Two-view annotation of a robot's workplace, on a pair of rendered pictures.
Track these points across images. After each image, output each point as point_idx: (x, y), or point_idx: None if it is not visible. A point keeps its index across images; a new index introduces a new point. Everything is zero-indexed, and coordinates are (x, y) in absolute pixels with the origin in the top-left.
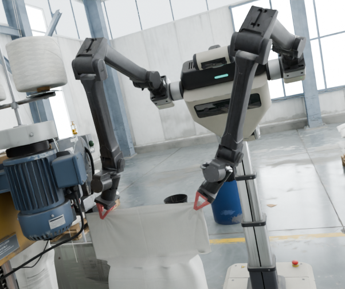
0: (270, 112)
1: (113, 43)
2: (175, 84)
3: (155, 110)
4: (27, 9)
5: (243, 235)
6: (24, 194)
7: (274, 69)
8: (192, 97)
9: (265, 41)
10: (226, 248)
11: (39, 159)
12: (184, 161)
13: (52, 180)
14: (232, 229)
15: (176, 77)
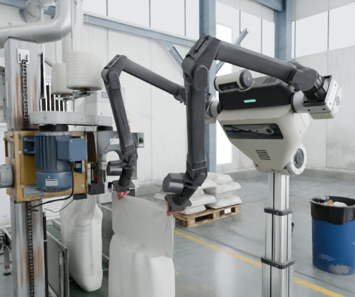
0: None
1: None
2: (216, 102)
3: (322, 134)
4: (219, 27)
5: (330, 288)
6: (38, 157)
7: (298, 101)
8: (222, 117)
9: (196, 68)
10: (301, 290)
11: (50, 136)
12: (332, 194)
13: (55, 153)
14: (323, 277)
15: None
